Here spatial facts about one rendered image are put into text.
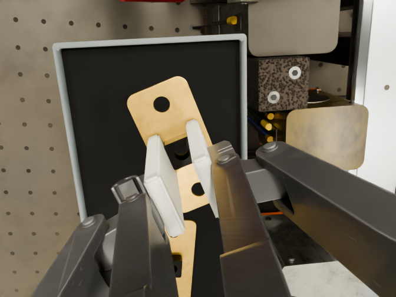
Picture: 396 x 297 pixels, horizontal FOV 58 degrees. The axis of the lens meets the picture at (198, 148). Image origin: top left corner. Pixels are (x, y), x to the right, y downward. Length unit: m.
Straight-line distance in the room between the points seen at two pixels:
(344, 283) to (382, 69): 0.26
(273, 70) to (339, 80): 0.49
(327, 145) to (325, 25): 0.12
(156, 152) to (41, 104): 0.61
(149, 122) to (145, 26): 0.53
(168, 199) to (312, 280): 0.31
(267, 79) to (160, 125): 0.16
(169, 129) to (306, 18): 0.21
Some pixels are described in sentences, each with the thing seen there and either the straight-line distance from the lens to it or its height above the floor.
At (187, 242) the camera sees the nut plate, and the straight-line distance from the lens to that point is 0.32.
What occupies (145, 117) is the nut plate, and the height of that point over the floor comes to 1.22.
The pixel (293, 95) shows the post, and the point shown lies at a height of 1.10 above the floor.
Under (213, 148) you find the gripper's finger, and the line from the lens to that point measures 0.18.
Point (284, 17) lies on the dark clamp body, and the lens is 0.37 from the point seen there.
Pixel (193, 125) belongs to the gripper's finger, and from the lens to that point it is 0.20.
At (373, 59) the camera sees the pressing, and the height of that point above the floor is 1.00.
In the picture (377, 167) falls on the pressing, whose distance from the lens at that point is 0.55.
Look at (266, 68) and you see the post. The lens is 0.35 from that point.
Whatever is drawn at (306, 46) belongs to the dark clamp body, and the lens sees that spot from 0.38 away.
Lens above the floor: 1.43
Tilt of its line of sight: 72 degrees down
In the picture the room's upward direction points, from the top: 162 degrees clockwise
